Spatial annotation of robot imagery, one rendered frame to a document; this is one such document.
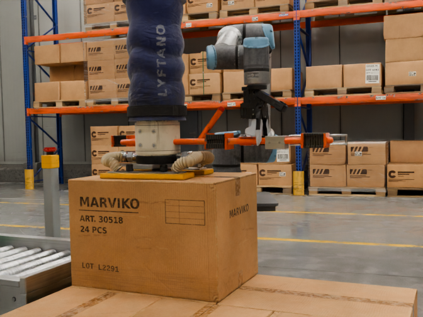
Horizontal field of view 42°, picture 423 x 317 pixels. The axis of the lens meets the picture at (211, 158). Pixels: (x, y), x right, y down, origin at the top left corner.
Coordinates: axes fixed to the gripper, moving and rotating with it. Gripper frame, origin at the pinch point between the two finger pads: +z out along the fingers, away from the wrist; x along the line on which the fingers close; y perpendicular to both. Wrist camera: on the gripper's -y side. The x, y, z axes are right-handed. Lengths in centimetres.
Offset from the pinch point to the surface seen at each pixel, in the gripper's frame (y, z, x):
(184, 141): 28.8, -0.8, 4.1
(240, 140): 7.4, -0.8, 3.6
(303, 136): -15.2, -1.8, 3.2
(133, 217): 42, 25, 20
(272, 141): -4.5, -0.2, 3.5
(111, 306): 42, 52, 36
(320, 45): 153, -150, -844
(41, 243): 125, 50, -30
